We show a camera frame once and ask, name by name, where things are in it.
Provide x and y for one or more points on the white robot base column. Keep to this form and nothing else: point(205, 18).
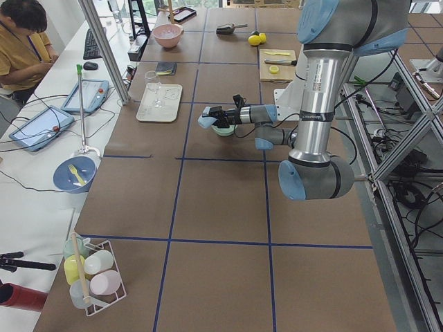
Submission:
point(287, 100)

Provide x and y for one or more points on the small glass cup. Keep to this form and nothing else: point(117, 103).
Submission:
point(150, 75)

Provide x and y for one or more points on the black computer mouse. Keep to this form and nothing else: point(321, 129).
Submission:
point(90, 66)

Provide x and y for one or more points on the metal grabber pole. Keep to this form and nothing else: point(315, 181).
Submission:
point(84, 149)

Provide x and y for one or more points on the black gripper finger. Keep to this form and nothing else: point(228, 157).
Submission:
point(216, 111)
point(221, 124)

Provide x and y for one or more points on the pink plastic cup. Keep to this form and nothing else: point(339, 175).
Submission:
point(105, 283)

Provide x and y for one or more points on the near blue teach pendant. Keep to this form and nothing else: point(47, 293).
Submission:
point(43, 128)

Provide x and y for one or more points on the clear grey plastic cup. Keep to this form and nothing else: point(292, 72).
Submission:
point(77, 295)

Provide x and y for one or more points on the green plastic cup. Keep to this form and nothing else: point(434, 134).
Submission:
point(69, 250)

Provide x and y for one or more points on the pink bowl with ice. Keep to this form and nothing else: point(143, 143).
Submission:
point(168, 35)

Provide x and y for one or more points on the wooden stand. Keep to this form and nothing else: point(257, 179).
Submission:
point(166, 7)

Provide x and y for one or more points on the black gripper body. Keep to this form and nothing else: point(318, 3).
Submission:
point(233, 116)

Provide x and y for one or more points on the black keyboard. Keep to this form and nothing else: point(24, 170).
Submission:
point(91, 49)

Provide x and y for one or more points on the wine glass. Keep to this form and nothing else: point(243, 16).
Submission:
point(154, 88)

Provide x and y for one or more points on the metal ice scoop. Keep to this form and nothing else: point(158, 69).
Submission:
point(228, 29)

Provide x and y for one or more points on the white plastic cup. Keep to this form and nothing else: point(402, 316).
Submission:
point(98, 262)

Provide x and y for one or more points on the light blue plastic cup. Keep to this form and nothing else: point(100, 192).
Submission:
point(205, 120)

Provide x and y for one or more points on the blue bowl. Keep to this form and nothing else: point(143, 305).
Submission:
point(65, 181)

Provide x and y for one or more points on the red cylinder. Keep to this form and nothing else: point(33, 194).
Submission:
point(16, 296)

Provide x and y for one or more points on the yellow plastic fork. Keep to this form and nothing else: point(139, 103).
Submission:
point(74, 172)

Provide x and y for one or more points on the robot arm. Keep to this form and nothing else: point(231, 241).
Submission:
point(329, 31)

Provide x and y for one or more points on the yellow plastic knife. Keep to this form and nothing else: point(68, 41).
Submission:
point(277, 53)

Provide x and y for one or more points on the person in yellow shirt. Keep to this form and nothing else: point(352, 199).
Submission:
point(27, 53)

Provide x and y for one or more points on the white wire cup rack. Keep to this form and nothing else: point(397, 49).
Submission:
point(101, 302)

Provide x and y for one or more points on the grey folded cloth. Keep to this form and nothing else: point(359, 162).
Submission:
point(166, 68)

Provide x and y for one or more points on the wooden cutting board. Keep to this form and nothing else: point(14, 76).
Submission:
point(277, 65)

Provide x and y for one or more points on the far blue teach pendant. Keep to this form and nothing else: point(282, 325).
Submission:
point(94, 93)

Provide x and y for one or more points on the aluminium frame post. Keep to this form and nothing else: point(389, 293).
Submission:
point(95, 25)

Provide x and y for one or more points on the yellow plastic cup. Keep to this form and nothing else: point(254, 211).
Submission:
point(71, 270)

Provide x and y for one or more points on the black tray with pink rim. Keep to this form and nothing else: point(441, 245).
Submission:
point(183, 13)

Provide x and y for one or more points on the cream bear tray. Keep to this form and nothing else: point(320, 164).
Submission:
point(170, 94)

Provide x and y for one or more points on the wooden rack handle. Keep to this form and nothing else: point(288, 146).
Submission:
point(83, 282)

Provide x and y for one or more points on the green ceramic bowl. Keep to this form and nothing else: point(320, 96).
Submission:
point(223, 132)

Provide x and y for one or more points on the blue teach pendant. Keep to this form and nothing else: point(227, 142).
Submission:
point(43, 128)
point(94, 93)

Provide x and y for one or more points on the half lemon slice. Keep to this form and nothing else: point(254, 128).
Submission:
point(274, 69)

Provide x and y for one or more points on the black tripod handle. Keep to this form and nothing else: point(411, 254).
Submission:
point(11, 262)

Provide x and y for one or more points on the yellow lemon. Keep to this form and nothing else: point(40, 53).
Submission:
point(254, 40)
point(262, 37)

